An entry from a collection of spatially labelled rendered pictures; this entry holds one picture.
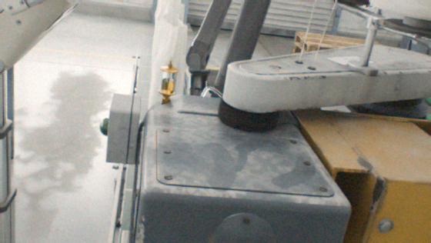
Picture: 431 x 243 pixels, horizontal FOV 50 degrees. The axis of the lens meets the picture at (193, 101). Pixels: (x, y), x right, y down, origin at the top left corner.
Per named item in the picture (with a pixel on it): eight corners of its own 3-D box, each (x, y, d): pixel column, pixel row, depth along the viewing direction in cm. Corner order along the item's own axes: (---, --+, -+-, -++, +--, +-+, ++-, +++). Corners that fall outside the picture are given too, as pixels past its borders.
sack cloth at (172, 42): (147, 112, 316) (158, 8, 291) (178, 116, 318) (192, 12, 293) (143, 142, 272) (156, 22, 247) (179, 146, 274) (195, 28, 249)
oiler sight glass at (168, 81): (158, 88, 73) (161, 67, 72) (174, 89, 73) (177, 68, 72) (158, 93, 71) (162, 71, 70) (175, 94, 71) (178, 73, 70)
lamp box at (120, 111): (109, 141, 77) (113, 92, 74) (136, 144, 78) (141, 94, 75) (105, 163, 70) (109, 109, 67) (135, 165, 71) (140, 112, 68)
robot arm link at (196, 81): (189, 80, 146) (186, 71, 141) (211, 79, 145) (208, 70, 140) (188, 99, 143) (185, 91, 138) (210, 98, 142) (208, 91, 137)
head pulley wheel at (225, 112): (214, 105, 73) (216, 91, 72) (268, 111, 74) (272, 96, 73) (222, 129, 64) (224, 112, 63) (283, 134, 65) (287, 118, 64)
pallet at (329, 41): (294, 39, 677) (296, 30, 672) (372, 50, 683) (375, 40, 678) (307, 53, 600) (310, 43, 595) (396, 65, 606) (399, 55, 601)
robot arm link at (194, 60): (193, 59, 148) (188, 53, 139) (228, 58, 146) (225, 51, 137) (193, 96, 146) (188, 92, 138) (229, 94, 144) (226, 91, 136)
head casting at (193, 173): (128, 230, 84) (143, 76, 74) (258, 238, 87) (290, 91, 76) (114, 382, 56) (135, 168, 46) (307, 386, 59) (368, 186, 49)
